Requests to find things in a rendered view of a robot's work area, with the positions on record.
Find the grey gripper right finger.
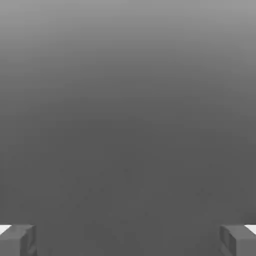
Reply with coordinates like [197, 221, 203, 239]
[218, 223, 256, 256]

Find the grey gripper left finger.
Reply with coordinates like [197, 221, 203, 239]
[0, 223, 38, 256]

